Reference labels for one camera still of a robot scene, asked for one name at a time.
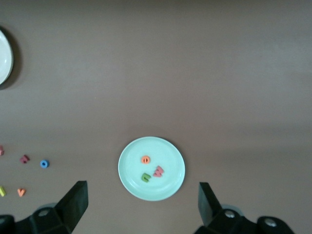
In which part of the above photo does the green plate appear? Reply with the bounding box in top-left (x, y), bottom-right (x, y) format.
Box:
top-left (118, 136), bottom-right (186, 202)

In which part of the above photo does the beige plate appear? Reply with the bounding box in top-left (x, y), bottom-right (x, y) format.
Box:
top-left (0, 25), bottom-right (14, 86)

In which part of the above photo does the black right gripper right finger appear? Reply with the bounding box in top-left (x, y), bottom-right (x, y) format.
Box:
top-left (194, 182), bottom-right (295, 234)

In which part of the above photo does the brown paper table cover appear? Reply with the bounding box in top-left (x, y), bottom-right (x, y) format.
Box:
top-left (0, 0), bottom-right (312, 234)

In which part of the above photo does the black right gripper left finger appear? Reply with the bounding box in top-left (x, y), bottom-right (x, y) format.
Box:
top-left (0, 180), bottom-right (88, 234)

